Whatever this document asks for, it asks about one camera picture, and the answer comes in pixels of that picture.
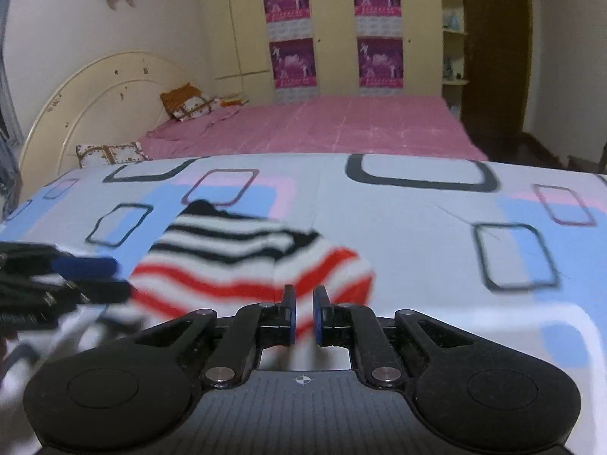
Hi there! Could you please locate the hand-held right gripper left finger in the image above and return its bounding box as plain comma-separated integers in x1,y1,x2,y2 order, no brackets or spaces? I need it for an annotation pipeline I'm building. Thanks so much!
134,284,299,389

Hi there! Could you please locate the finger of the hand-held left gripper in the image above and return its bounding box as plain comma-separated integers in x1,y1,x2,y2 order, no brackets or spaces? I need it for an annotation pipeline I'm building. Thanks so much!
0,243,119,278
0,279,134,314

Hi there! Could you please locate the white brown patterned pillow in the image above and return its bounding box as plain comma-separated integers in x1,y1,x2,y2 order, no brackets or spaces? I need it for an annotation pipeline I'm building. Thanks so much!
76,141,153,168

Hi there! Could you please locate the orange white patterned pillow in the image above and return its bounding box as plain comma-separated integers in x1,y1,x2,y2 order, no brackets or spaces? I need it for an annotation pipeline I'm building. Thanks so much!
160,84,223,122

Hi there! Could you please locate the cream corner shelf unit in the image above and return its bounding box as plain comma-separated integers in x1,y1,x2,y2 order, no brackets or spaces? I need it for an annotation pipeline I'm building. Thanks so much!
439,0,470,119

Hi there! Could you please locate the grey blanket with square print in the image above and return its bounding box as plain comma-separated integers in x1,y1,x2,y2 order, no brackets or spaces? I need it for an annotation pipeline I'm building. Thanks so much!
0,154,607,455

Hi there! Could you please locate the pink bed sheet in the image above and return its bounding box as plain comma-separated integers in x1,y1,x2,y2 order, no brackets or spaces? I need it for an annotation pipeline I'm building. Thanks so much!
137,95,489,162

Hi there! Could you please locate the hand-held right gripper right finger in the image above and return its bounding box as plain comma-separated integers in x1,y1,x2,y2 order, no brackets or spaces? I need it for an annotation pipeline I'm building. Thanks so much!
313,285,479,389

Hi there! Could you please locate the brown wooden door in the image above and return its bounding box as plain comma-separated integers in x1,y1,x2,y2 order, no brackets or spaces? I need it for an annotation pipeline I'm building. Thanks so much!
460,0,533,162

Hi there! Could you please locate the cream wardrobe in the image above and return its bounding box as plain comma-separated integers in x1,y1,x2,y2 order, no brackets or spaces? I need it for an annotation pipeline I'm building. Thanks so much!
197,0,444,105

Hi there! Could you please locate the red black striped white sweater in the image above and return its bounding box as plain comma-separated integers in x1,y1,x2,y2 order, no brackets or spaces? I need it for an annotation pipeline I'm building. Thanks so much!
130,199,377,347

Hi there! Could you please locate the cream round headboard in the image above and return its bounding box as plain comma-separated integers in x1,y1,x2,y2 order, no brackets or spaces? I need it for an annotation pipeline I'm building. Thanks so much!
19,52,200,200

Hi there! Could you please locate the grey hanging cloth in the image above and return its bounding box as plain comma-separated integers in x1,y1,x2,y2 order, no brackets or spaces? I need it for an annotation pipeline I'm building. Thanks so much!
0,133,22,219

